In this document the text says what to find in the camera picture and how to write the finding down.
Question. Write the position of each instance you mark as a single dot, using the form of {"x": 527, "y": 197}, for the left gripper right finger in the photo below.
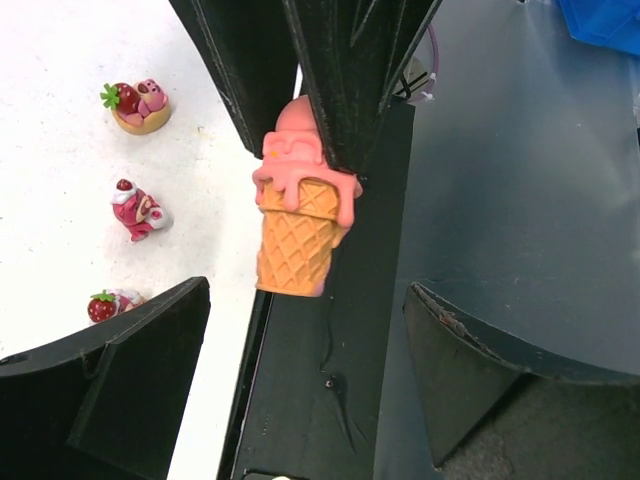
{"x": 497, "y": 407}

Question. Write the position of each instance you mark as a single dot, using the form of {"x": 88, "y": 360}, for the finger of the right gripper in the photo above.
{"x": 352, "y": 54}
{"x": 247, "y": 48}

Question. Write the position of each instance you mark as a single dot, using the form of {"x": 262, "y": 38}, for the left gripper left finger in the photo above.
{"x": 105, "y": 402}

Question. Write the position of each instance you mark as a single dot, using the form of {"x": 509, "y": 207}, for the pink ice cream toy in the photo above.
{"x": 307, "y": 206}

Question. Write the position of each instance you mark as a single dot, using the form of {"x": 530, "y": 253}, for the red strawberry cake toy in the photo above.
{"x": 112, "y": 302}

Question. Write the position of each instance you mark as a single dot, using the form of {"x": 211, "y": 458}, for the strawberry bear donut toy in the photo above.
{"x": 139, "y": 109}

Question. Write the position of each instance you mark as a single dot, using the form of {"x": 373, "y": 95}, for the pink bear cake toy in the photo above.
{"x": 137, "y": 211}

